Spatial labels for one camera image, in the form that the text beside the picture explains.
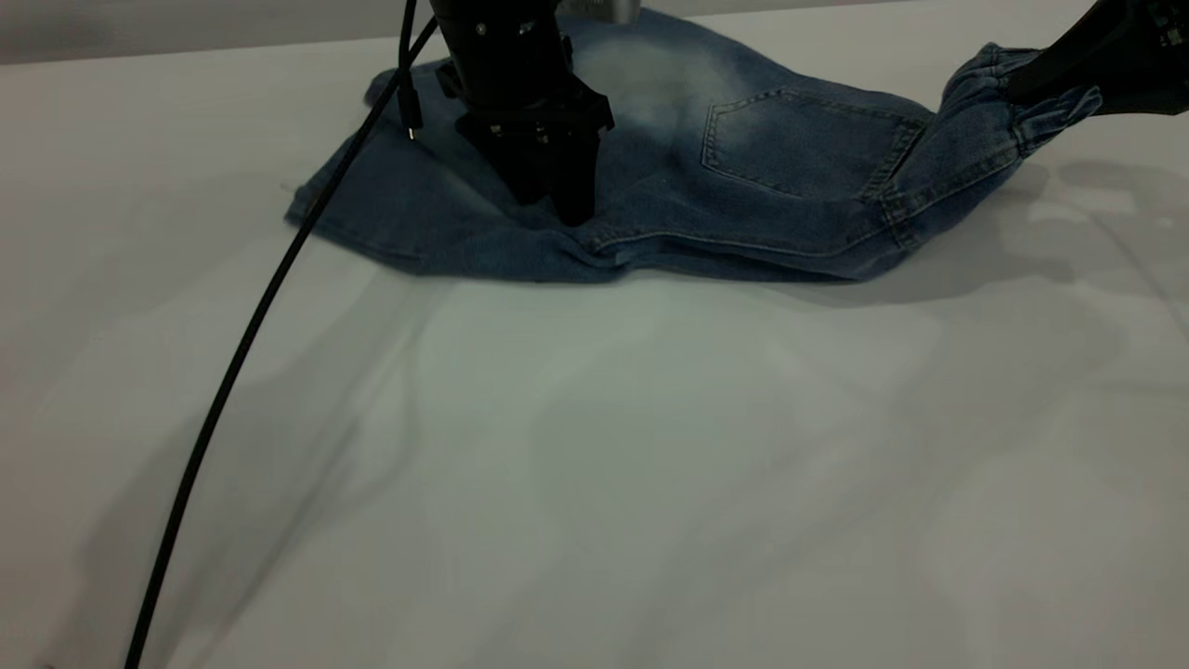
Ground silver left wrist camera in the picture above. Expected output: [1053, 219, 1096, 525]
[555, 0, 643, 25]

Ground black braided cable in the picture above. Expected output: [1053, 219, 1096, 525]
[124, 17, 439, 669]

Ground short black cable with plug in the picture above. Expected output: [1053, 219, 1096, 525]
[397, 0, 427, 143]

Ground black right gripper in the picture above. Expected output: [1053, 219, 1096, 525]
[1006, 0, 1189, 118]

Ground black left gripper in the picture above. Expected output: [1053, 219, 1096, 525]
[430, 0, 617, 228]

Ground blue denim jeans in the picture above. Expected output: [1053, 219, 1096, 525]
[283, 9, 1106, 285]

